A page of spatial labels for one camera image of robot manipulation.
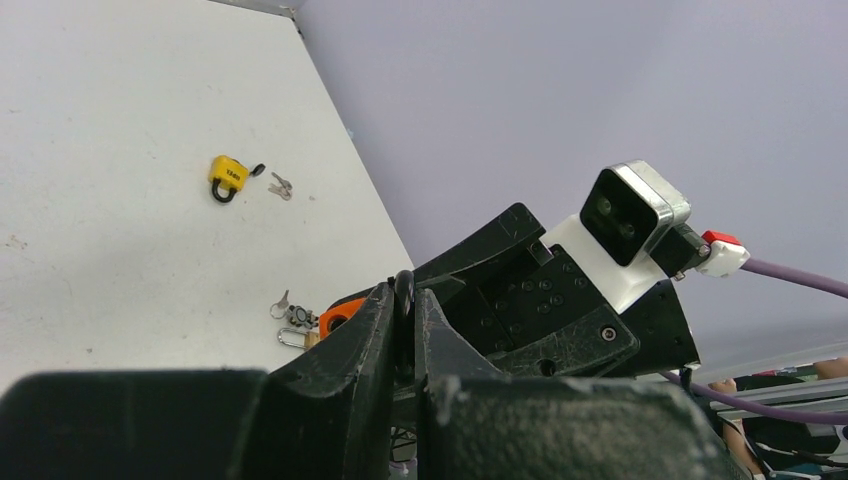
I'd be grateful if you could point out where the brass long-shackle padlock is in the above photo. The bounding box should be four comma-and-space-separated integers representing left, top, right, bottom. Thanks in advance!
269, 290, 320, 351

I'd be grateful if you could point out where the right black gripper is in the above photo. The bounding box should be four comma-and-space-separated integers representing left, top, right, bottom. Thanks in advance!
414, 202, 700, 377

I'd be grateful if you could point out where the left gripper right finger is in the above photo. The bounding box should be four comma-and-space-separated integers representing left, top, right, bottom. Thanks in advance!
415, 289, 729, 479

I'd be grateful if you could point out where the aluminium frame rail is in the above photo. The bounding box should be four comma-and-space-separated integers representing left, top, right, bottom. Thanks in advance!
689, 354, 847, 426

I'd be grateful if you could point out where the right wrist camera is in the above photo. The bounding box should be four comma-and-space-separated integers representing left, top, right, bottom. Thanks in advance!
541, 159, 751, 313

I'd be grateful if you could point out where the yellow padlock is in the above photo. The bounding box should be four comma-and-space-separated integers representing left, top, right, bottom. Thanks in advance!
208, 155, 266, 204

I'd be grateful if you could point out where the orange padlock with keys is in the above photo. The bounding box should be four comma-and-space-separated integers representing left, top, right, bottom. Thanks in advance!
318, 269, 417, 382

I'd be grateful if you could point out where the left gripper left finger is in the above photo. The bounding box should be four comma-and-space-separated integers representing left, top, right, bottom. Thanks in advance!
1, 309, 394, 479

